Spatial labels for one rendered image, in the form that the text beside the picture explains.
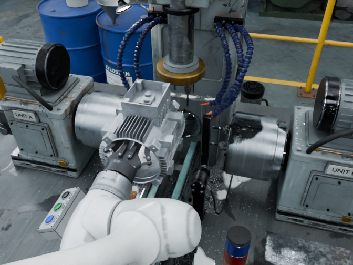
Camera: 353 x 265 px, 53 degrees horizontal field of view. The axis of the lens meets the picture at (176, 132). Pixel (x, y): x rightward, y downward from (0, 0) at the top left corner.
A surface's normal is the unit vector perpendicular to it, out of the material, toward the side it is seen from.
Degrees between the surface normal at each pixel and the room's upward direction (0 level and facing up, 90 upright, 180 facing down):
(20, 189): 0
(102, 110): 28
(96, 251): 15
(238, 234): 0
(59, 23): 92
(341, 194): 90
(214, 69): 90
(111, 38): 90
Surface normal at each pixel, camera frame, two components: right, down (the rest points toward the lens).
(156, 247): 0.21, 0.14
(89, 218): -0.29, -0.64
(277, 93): -0.01, -0.77
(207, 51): -0.26, 0.62
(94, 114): -0.18, -0.20
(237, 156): -0.26, 0.37
